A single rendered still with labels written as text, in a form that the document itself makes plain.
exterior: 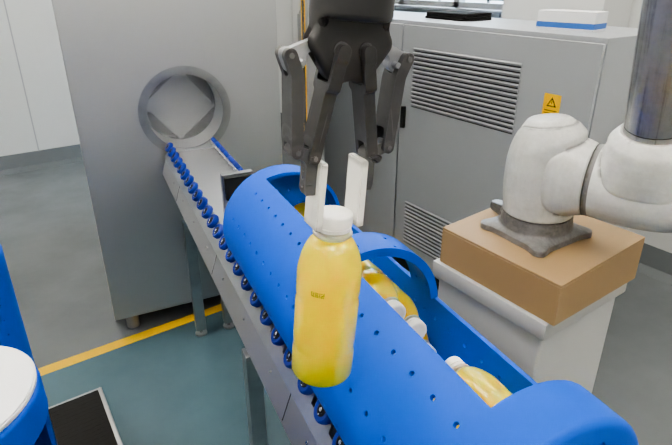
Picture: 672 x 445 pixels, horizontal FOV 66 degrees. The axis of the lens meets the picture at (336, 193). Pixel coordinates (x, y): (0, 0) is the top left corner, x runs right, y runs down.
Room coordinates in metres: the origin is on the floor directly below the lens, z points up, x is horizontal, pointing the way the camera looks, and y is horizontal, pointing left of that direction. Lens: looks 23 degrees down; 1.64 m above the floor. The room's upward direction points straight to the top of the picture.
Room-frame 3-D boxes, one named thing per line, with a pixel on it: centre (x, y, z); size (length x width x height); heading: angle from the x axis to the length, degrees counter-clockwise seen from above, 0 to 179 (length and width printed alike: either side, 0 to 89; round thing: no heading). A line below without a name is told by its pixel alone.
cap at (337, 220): (0.47, 0.00, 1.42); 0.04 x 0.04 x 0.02
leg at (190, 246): (2.11, 0.67, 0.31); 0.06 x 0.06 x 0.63; 26
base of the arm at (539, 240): (1.09, -0.45, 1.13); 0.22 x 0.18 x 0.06; 30
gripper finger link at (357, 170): (0.49, -0.02, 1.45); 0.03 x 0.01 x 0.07; 26
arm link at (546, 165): (1.06, -0.47, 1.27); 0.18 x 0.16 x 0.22; 51
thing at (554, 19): (2.26, -0.98, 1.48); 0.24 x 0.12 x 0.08; 43
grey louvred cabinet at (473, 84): (2.93, -0.55, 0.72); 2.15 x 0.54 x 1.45; 35
